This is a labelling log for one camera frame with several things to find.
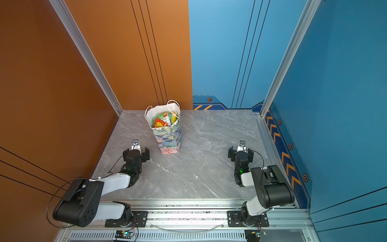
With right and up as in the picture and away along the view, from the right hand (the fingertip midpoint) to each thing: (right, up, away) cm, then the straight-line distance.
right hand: (241, 147), depth 93 cm
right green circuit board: (-1, -38, -23) cm, 44 cm away
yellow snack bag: (-42, +18, -2) cm, 45 cm away
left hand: (-63, +1, -2) cm, 63 cm away
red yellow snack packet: (-49, +15, -7) cm, 52 cm away
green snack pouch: (-47, +19, -5) cm, 51 cm away
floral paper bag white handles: (-44, +7, -8) cm, 45 cm away
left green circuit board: (-61, -38, -22) cm, 75 cm away
